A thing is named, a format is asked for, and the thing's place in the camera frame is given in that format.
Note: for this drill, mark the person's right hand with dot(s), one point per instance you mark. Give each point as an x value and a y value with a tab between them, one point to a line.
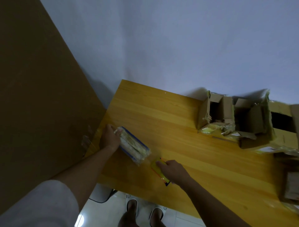
176	173

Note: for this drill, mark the person's left hand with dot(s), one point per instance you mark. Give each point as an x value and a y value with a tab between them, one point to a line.
109	139

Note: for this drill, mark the orange dispenser with yellow tape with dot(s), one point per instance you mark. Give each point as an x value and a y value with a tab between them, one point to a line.
156	169

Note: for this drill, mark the taped box with blue stripe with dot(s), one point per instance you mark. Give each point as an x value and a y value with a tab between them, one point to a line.
133	145

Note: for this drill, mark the row of cardboard boxes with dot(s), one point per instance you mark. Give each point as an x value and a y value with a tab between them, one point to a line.
252	117

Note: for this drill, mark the taped cardboard box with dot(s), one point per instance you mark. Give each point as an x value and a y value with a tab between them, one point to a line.
292	187

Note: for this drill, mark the person's left forearm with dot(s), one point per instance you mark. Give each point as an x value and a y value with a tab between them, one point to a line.
86	173

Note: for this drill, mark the person's right forearm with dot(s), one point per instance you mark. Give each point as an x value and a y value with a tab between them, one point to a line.
215	205

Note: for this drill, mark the person's right foot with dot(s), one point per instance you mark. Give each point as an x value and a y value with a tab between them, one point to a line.
156	219

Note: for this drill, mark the person's left white slipper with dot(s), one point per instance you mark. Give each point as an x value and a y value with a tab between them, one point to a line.
127	202

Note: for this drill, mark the large brown cardboard sheet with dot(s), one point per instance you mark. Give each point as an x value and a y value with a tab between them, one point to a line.
39	105

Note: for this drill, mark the person's white shirt sleeve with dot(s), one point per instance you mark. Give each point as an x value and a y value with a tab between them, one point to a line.
42	205

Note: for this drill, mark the yellow wooden table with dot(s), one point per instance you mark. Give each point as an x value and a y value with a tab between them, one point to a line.
222	175

